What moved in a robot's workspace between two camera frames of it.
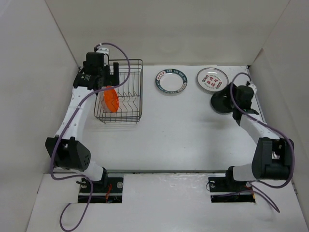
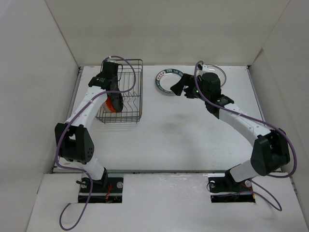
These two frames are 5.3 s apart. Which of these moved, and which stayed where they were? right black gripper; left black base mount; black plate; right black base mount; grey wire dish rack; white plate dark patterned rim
Moved: right black gripper; black plate
Stayed: right black base mount; grey wire dish rack; left black base mount; white plate dark patterned rim
